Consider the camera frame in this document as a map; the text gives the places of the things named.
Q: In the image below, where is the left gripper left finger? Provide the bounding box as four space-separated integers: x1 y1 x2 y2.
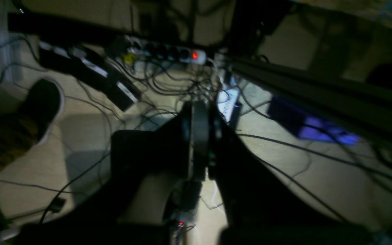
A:
14 102 193 245

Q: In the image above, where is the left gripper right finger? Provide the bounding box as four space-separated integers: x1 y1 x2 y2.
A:
193 102 372 245

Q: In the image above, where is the white power strip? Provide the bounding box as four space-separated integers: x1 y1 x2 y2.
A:
125 35 208 65

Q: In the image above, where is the black shoe white sole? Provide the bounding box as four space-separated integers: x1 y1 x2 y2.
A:
17 77 65 146

